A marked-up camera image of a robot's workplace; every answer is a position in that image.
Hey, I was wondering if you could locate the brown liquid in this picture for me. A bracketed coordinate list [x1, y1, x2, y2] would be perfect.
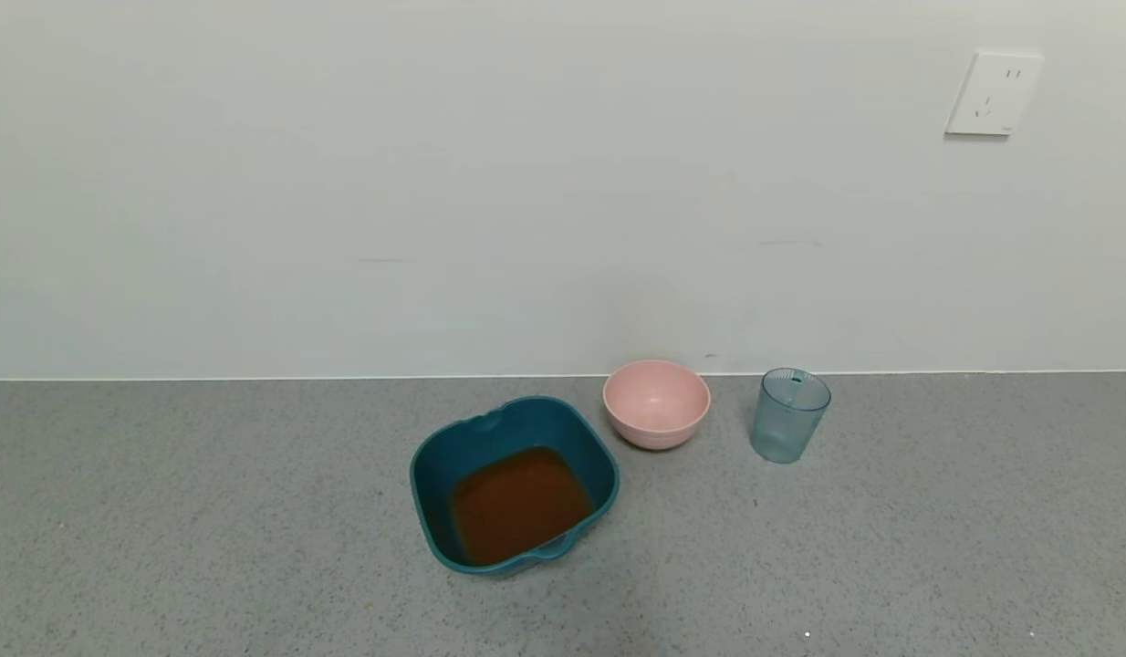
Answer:
[450, 445, 593, 567]

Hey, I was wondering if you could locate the translucent blue plastic cup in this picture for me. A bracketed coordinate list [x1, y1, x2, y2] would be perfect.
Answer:
[750, 368, 832, 464]

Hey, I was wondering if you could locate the pink round bowl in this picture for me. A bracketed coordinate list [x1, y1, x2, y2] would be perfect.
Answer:
[603, 360, 712, 451]

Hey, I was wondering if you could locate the teal square plastic basin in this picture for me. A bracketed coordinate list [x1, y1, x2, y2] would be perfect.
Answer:
[410, 395, 620, 576]

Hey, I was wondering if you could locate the white wall power outlet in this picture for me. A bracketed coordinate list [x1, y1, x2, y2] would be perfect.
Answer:
[944, 50, 1045, 138]

